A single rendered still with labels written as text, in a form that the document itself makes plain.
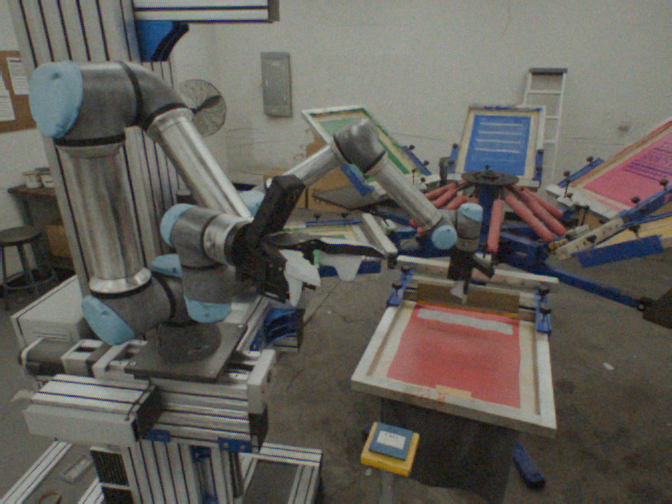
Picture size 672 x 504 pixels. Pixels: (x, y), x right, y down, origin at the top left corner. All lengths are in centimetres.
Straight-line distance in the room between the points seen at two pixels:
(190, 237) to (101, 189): 25
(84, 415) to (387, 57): 535
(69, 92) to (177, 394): 72
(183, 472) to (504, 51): 517
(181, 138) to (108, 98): 13
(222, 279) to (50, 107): 39
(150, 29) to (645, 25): 524
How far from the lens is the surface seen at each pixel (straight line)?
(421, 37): 592
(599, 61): 587
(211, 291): 77
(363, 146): 139
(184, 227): 74
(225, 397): 119
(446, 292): 173
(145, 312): 102
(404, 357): 164
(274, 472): 227
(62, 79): 88
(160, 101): 94
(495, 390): 157
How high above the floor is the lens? 192
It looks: 24 degrees down
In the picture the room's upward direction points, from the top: straight up
